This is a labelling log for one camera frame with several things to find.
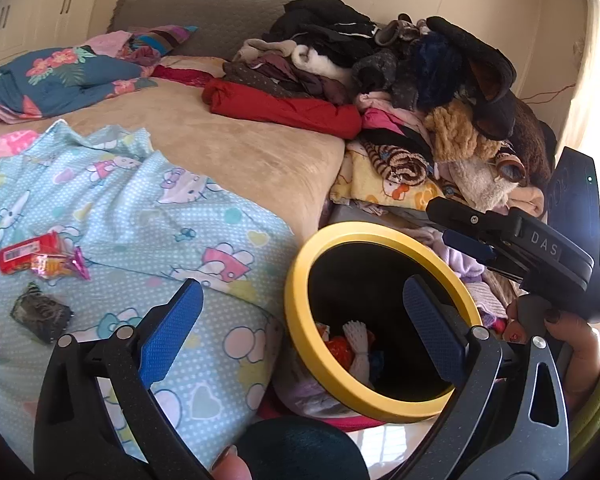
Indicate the yellow rimmed bin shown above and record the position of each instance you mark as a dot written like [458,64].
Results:
[296,285]

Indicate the red garment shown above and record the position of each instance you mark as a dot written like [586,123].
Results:
[290,110]

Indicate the striped cloth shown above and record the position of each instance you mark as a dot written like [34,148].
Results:
[160,37]

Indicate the beige bed sheet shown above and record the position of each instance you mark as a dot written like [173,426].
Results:
[230,145]

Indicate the white wardrobe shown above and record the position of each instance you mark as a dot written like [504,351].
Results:
[40,10]

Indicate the dark packet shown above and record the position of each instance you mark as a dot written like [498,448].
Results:
[40,312]

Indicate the pile of clothes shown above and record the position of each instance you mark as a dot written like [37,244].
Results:
[430,75]

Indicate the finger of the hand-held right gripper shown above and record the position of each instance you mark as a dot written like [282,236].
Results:
[470,247]
[470,217]

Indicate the light blue printed blanket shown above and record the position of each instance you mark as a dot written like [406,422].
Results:
[180,220]

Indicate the person's right hand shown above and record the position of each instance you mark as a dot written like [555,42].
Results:
[580,355]

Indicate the dark red cloth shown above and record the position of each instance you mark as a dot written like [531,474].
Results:
[185,76]

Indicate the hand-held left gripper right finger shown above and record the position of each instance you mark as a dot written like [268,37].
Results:
[432,330]

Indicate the pink snack wrapper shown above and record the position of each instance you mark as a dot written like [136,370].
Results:
[60,266]

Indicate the person's left hand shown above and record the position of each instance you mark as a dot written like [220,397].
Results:
[232,467]

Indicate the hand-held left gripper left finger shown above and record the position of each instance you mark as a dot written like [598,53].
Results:
[170,330]

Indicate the red snack packet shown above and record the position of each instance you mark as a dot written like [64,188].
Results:
[22,255]

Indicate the red plastic bag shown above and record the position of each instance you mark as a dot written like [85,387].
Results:
[337,350]

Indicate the white ridged plastic piece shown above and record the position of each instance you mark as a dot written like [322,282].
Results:
[360,345]

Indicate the blue plastic bag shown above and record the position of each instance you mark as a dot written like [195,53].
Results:
[378,366]

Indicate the grey headboard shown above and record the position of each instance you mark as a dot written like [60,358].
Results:
[205,20]

